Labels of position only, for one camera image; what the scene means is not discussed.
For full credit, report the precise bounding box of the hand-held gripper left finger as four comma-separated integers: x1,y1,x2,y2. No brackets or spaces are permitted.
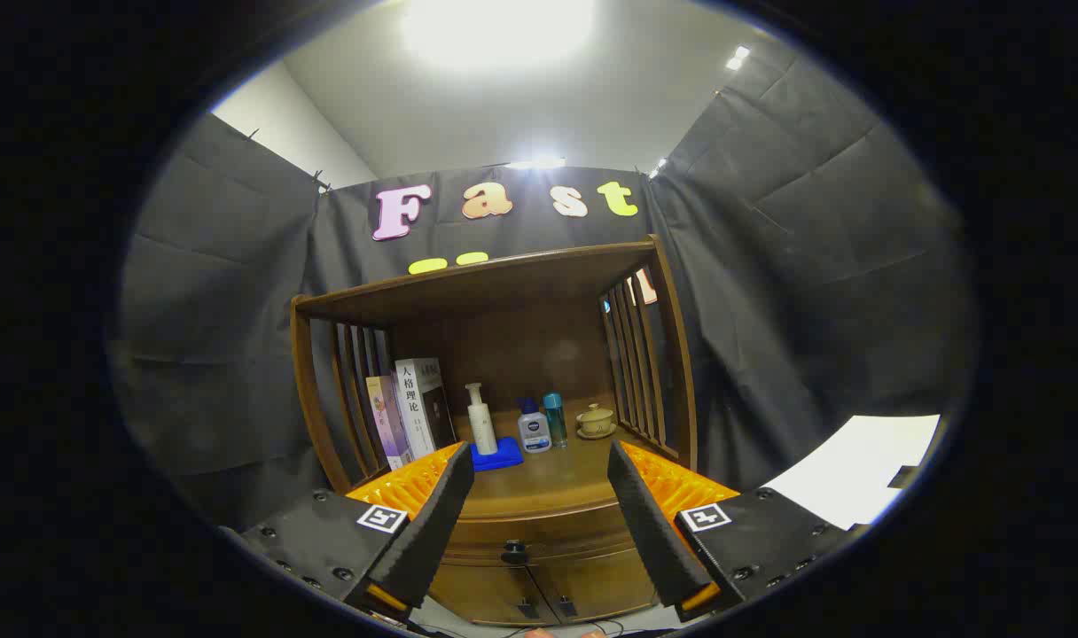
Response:
223,440,475,621

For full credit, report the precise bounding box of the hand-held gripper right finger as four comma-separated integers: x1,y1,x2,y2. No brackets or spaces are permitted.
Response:
607,440,868,623

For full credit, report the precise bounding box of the brown wooden drawer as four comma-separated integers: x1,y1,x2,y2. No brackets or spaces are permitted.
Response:
441,505,646,568

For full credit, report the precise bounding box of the wooden cabinet door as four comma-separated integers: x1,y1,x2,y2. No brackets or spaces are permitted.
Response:
530,549,660,621
428,563,540,626

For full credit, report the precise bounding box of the brown wooden countertop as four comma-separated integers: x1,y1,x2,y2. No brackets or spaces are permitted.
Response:
450,401,673,522

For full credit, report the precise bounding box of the brown wooden cabinet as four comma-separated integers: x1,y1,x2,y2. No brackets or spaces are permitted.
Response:
291,235,699,628

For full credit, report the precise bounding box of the blue folded cloth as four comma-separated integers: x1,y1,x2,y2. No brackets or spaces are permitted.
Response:
470,436,525,471

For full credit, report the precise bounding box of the white pump bottle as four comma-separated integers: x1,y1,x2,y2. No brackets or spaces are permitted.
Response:
465,383,499,456

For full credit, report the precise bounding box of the purple book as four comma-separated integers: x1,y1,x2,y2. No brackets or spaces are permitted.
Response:
366,375,413,471

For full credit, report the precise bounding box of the white book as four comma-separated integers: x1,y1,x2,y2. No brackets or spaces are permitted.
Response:
394,357,457,459

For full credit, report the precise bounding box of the beige lidded tea cup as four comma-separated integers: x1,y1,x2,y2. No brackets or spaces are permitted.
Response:
576,403,618,440

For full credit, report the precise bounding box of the white bottle with blue cap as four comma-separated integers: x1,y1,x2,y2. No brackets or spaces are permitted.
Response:
517,399,552,454

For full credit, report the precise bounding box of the teal bottle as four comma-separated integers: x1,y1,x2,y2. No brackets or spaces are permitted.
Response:
543,393,569,448

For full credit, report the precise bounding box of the white board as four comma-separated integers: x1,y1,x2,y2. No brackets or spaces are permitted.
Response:
763,414,941,531

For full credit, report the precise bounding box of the large ceiling light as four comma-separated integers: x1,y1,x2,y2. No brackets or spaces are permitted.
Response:
402,0,598,72

